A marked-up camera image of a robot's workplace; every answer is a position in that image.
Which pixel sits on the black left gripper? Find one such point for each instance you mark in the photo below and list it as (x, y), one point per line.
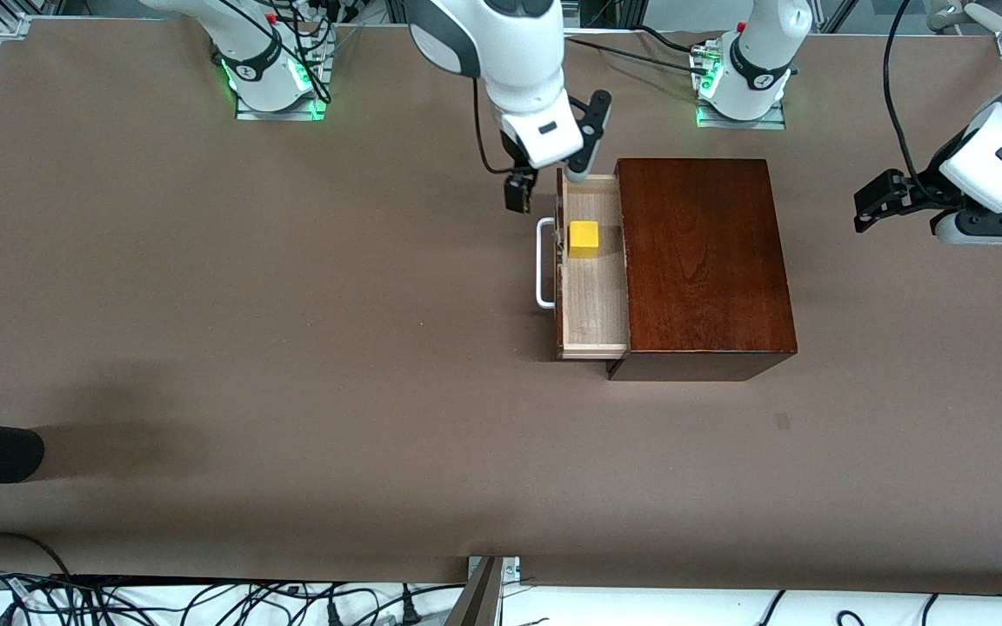
(920, 189)

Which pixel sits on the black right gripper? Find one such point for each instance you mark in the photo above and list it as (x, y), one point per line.
(517, 188)

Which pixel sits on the yellow cube block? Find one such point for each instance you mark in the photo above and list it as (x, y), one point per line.
(584, 237)

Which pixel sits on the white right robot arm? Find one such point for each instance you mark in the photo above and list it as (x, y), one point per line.
(510, 52)

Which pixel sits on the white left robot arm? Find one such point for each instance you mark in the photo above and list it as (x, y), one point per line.
(758, 52)

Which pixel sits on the dark brown wooden box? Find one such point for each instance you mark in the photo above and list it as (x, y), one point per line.
(710, 261)

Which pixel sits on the grey plastic object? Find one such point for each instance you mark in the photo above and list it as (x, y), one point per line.
(962, 16)

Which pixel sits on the brown paper table cover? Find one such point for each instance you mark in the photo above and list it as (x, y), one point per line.
(292, 348)

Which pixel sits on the dark grey metal bar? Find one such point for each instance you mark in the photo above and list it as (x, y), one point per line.
(477, 600)

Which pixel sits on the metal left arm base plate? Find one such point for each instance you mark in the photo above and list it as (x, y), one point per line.
(740, 123)

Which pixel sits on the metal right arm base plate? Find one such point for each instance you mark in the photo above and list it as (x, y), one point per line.
(279, 114)

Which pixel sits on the silver metal bracket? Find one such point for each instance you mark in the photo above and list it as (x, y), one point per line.
(510, 569)

